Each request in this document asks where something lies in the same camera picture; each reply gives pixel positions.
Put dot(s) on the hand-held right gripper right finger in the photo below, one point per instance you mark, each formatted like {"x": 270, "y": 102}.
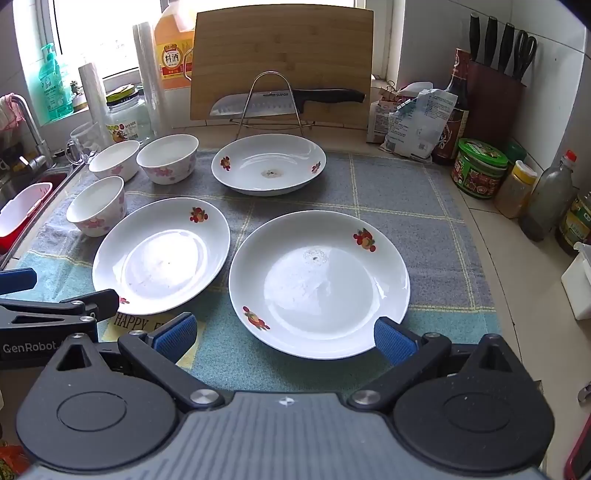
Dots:
{"x": 392, "y": 339}

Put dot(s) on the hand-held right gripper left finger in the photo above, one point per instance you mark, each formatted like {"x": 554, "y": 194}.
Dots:
{"x": 175, "y": 334}

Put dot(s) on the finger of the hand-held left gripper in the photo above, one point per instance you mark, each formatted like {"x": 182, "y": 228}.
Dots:
{"x": 18, "y": 280}
{"x": 99, "y": 302}

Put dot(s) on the white pink-flowered bowl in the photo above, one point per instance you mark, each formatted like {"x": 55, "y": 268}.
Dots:
{"x": 94, "y": 205}
{"x": 167, "y": 157}
{"x": 114, "y": 159}

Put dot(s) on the white floral plate with stain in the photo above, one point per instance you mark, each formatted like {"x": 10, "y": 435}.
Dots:
{"x": 268, "y": 161}

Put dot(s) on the white plastic colander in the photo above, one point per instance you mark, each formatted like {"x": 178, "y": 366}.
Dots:
{"x": 23, "y": 210}

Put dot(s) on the stainless steel sink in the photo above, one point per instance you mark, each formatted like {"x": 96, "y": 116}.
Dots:
{"x": 69, "y": 177}

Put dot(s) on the metal faucet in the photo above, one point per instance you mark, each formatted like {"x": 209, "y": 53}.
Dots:
{"x": 32, "y": 134}

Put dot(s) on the grey checked dish mat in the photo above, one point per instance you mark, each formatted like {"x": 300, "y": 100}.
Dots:
{"x": 369, "y": 184}

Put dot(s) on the clear glass mug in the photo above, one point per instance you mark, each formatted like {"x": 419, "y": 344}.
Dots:
{"x": 85, "y": 138}

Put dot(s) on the pink dishcloth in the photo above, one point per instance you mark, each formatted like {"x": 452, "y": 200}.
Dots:
{"x": 9, "y": 113}

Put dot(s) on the glass jar with green lid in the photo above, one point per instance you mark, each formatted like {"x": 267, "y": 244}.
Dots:
{"x": 127, "y": 120}

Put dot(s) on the green lidded sauce jar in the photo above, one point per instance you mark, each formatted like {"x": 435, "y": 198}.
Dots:
{"x": 478, "y": 170}

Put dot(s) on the yellow capped spice jar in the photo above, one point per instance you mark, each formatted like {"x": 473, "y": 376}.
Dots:
{"x": 515, "y": 191}

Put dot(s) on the white plastic box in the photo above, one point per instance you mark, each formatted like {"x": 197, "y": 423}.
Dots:
{"x": 577, "y": 286}

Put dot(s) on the small potted plant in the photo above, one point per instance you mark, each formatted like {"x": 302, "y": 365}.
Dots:
{"x": 77, "y": 94}

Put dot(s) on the green dish soap bottle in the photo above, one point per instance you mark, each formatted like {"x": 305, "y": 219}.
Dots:
{"x": 53, "y": 87}

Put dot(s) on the red capped clear bottle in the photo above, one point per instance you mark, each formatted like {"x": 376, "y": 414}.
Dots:
{"x": 547, "y": 203}

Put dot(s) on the oil bottle with green label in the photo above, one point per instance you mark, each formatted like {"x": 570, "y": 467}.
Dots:
{"x": 575, "y": 226}

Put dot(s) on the dark soy sauce bottle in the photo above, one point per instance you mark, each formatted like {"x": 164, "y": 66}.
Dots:
{"x": 455, "y": 134}

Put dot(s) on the white blue printed packet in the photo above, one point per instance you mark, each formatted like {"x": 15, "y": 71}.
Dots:
{"x": 420, "y": 124}

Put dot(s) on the white red printed bag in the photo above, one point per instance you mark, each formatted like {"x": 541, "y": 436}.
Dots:
{"x": 378, "y": 120}

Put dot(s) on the clear plastic wrap roll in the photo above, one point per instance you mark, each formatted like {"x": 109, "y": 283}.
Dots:
{"x": 150, "y": 69}

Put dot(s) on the metal binder clip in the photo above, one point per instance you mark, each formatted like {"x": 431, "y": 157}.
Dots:
{"x": 390, "y": 90}

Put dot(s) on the dark red knife block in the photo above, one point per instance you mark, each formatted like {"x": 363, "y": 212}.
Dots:
{"x": 494, "y": 106}

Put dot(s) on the orange cooking wine jug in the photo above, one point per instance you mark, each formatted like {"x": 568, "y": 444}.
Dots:
{"x": 173, "y": 55}

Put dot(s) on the window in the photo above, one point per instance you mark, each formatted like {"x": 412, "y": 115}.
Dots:
{"x": 106, "y": 37}

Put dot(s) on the bamboo cutting board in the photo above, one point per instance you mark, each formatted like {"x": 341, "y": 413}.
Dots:
{"x": 277, "y": 46}

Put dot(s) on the black kitchen scissors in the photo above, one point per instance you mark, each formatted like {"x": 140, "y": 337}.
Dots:
{"x": 525, "y": 55}

